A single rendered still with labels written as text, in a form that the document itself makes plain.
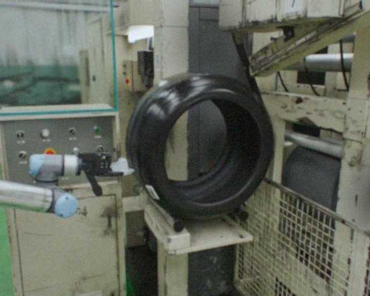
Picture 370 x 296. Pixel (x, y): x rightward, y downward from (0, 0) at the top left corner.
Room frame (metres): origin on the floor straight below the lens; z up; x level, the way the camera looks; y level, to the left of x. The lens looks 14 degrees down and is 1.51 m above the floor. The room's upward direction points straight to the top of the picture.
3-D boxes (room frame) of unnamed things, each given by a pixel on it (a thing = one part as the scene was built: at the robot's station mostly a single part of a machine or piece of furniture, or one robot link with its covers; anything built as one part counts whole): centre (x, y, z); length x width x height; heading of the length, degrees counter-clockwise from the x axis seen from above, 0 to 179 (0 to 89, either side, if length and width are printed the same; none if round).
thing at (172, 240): (1.47, 0.08, 0.84); 0.36 x 0.09 x 0.06; 21
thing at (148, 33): (2.34, 0.25, 1.66); 0.60 x 0.03 x 0.03; 21
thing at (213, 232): (1.52, -0.05, 0.80); 0.37 x 0.36 x 0.02; 111
